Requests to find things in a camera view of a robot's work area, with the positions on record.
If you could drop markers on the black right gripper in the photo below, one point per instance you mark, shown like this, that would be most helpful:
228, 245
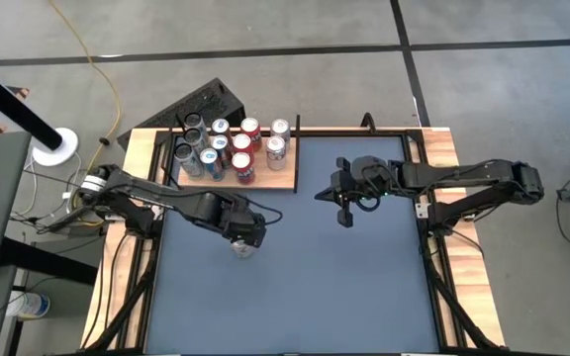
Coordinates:
364, 180

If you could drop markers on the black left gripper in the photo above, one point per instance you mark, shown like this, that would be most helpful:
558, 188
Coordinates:
243, 222

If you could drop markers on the silver Diet Coke can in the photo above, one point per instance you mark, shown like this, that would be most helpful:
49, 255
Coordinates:
280, 126
276, 158
243, 251

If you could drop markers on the red Fanta soda can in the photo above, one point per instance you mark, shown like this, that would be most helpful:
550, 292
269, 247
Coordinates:
241, 142
249, 124
244, 173

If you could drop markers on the blue silver Red Bull can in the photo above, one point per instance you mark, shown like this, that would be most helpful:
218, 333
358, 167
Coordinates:
212, 168
219, 125
219, 142

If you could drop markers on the clear glass can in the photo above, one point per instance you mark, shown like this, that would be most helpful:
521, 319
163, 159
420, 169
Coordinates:
192, 118

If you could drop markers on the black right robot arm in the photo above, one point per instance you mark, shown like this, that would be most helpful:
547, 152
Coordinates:
463, 173

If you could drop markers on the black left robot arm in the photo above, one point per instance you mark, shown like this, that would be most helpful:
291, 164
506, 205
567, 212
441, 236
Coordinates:
166, 195

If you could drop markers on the wooden tray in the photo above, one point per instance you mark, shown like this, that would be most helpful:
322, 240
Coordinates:
280, 180

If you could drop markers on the white plug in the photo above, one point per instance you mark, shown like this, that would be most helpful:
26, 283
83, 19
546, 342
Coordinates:
66, 195

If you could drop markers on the white round stand base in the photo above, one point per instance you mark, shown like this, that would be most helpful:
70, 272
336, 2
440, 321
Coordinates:
65, 153

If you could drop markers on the black desk leg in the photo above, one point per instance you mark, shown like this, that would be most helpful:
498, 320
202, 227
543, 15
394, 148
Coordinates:
47, 267

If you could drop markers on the white bottle blue label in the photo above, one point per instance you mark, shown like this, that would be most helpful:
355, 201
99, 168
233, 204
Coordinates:
28, 305

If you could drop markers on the black pole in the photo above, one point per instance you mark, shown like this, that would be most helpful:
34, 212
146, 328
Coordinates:
13, 106

